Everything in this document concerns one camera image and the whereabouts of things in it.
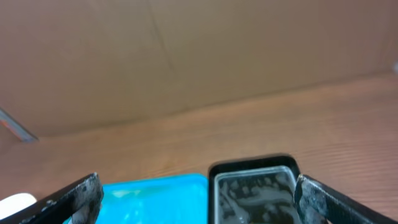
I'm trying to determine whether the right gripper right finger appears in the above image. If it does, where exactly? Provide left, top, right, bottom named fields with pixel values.
left=294, top=174, right=397, bottom=224

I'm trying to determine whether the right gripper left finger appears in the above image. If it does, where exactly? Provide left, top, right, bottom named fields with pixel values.
left=1, top=172, right=104, bottom=224

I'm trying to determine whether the white plate front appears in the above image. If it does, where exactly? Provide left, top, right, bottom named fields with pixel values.
left=0, top=193, right=37, bottom=219

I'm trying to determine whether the black water tray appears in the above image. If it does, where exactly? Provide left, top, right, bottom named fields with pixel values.
left=208, top=154, right=301, bottom=224

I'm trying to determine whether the teal plastic tray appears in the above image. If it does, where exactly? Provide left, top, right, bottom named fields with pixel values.
left=62, top=173, right=209, bottom=224

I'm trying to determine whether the grey metal bar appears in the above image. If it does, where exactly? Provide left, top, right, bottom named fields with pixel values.
left=1, top=108, right=39, bottom=142

